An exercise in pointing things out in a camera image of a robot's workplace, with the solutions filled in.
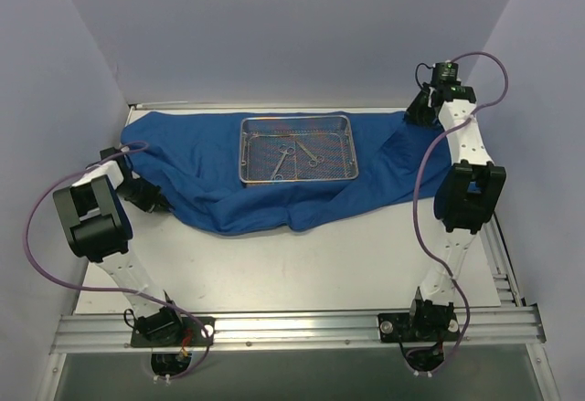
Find blue surgical wrap cloth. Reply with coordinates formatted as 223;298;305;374
119;109;458;237

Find steel wire mesh tray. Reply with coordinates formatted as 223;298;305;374
239;114;359;185

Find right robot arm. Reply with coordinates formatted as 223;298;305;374
405;61;506;340

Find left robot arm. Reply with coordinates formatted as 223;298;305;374
53;147;185;345

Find steel surgical scissors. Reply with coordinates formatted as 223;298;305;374
296;141;324;168

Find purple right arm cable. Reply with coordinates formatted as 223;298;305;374
401;50;510;373

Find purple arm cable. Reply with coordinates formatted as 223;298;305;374
401;50;510;373
24;141;216;379

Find aluminium back rail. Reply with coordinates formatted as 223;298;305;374
130;101;403;111

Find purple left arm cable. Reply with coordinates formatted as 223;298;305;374
24;141;216;379

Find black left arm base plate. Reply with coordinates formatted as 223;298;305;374
130;316;216;348

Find aluminium right side rail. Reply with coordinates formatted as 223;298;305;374
441;101;527;311

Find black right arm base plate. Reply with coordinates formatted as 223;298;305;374
377;312;460;343

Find aluminium front frame rail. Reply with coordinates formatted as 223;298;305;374
51;306;546;354

